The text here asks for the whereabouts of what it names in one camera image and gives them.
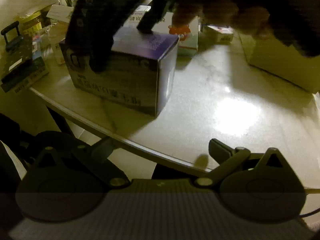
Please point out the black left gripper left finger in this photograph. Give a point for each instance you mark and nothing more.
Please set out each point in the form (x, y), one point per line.
(68, 178)

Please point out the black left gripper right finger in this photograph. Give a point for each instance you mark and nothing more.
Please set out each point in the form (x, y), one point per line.
(259, 187)

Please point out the purple medicine box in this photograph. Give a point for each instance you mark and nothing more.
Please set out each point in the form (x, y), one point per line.
(137, 73)

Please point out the white bear cough medicine box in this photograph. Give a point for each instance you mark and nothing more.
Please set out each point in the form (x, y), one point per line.
(188, 33)

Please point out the large cardboard sorting box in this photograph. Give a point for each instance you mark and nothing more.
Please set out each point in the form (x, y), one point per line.
(285, 62)

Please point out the white medicine box green logo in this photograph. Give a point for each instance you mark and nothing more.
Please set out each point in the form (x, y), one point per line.
(60, 13)

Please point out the yellow lid glass jar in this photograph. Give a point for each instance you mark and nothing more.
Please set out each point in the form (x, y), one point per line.
(31, 24)

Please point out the black clip stand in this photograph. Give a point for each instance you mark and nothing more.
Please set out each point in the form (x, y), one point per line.
(12, 36)

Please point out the small white purple box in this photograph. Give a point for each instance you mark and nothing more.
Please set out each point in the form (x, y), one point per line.
(219, 34)

